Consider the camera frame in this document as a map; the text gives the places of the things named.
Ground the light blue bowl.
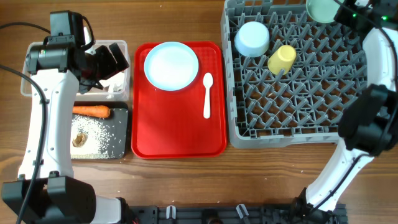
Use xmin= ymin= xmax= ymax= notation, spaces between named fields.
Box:
xmin=234 ymin=21 xmax=270 ymax=57
xmin=306 ymin=0 xmax=344 ymax=24

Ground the white rice pile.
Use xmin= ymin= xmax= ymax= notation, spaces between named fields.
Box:
xmin=70 ymin=114 xmax=126 ymax=159

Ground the white plastic spoon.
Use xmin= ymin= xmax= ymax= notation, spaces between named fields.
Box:
xmin=203 ymin=72 xmax=213 ymax=119

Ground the light blue plate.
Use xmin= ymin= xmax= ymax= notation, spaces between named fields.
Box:
xmin=144 ymin=42 xmax=199 ymax=91

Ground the grey dishwasher rack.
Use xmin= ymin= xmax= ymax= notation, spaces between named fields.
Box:
xmin=221 ymin=1 xmax=368 ymax=149

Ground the white tissue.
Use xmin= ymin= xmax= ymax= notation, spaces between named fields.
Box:
xmin=99 ymin=72 xmax=124 ymax=93

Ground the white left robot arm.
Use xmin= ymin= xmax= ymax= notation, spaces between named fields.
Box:
xmin=1 ymin=35 xmax=135 ymax=223

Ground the yellow plastic cup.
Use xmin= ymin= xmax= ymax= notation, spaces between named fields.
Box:
xmin=267 ymin=45 xmax=297 ymax=75

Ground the red plastic tray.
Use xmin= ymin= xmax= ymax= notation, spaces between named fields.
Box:
xmin=131 ymin=41 xmax=228 ymax=159

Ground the clear plastic bin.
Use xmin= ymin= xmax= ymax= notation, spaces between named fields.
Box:
xmin=21 ymin=40 xmax=131 ymax=102

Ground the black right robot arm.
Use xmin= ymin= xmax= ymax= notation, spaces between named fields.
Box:
xmin=289 ymin=1 xmax=397 ymax=223

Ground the black food waste tray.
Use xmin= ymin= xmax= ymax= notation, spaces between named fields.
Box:
xmin=70 ymin=102 xmax=129 ymax=159

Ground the orange carrot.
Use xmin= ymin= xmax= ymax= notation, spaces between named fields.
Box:
xmin=73 ymin=105 xmax=111 ymax=118

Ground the brown food scrap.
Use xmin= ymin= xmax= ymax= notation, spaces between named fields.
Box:
xmin=72 ymin=133 xmax=87 ymax=147

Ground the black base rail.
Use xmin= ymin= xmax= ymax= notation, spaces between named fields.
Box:
xmin=130 ymin=204 xmax=349 ymax=224

